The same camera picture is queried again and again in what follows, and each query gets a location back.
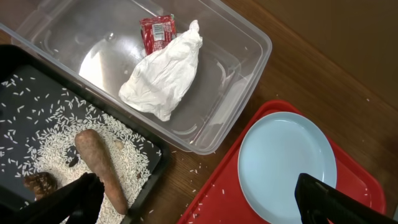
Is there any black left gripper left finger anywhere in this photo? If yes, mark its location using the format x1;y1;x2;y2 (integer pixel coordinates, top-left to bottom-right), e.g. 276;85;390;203
12;173;104;224

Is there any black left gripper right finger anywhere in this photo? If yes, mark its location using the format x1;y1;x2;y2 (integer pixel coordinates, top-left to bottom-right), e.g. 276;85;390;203
295;173;397;224

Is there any brown food chunk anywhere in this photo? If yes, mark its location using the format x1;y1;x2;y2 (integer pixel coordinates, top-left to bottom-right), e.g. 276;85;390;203
23;172;58;200

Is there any white rice pile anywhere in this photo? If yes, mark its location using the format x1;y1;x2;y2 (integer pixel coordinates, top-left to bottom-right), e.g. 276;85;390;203
0;73;163;224

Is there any white napkin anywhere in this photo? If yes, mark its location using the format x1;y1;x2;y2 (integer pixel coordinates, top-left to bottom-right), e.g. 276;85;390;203
118;20;203;121

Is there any red sauce packet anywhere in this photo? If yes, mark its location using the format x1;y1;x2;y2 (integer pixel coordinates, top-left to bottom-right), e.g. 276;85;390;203
139;14;177;55

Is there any black waste tray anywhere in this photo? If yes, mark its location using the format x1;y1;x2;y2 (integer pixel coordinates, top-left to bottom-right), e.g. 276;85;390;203
1;45;165;223

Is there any light blue plate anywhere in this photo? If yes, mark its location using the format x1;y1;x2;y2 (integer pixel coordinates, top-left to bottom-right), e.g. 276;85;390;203
238;112;337;223

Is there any red serving tray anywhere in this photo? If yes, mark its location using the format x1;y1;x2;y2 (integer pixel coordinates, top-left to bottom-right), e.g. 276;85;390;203
178;100;386;223

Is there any clear plastic bin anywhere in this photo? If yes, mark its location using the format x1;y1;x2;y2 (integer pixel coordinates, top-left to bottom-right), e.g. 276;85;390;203
1;0;272;155

